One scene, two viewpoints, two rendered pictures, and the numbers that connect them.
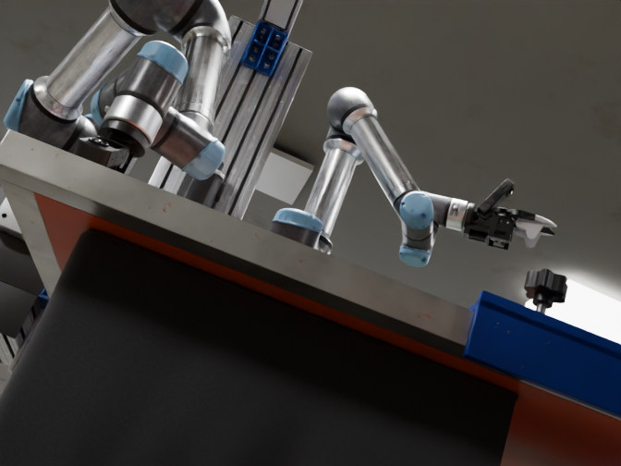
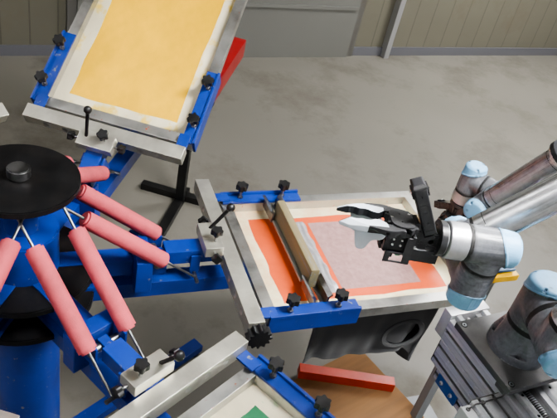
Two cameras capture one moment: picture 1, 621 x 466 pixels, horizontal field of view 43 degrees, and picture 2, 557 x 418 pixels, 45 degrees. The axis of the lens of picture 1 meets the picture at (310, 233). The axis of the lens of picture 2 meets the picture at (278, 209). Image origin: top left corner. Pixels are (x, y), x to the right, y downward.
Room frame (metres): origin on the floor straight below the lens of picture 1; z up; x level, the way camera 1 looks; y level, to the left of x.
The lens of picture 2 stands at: (2.52, -1.09, 2.41)
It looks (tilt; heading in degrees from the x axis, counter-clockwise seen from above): 36 degrees down; 155
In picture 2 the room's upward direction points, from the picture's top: 14 degrees clockwise
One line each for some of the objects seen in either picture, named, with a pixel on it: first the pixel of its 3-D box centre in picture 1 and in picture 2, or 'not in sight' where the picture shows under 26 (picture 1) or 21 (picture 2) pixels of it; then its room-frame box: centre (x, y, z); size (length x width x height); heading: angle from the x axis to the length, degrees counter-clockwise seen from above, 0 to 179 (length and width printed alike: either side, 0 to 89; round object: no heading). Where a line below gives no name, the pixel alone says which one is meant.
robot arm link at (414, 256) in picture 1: (418, 239); (468, 277); (1.72, -0.25, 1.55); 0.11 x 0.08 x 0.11; 162
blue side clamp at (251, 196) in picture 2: (605, 383); (259, 201); (0.72, -0.33, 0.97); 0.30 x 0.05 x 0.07; 92
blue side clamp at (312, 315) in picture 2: not in sight; (312, 314); (1.28, -0.31, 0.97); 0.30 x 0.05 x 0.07; 92
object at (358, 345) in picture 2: not in sight; (366, 326); (1.17, -0.02, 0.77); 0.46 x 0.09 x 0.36; 92
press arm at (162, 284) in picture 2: not in sight; (224, 276); (1.00, -0.51, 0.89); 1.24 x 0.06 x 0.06; 92
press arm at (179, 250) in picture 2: not in sight; (191, 250); (1.01, -0.64, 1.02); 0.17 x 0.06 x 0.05; 92
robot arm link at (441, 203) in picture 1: (428, 209); (489, 247); (1.73, -0.26, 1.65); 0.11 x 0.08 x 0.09; 72
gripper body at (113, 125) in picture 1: (107, 172); (456, 216); (1.01, 0.30, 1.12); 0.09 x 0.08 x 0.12; 2
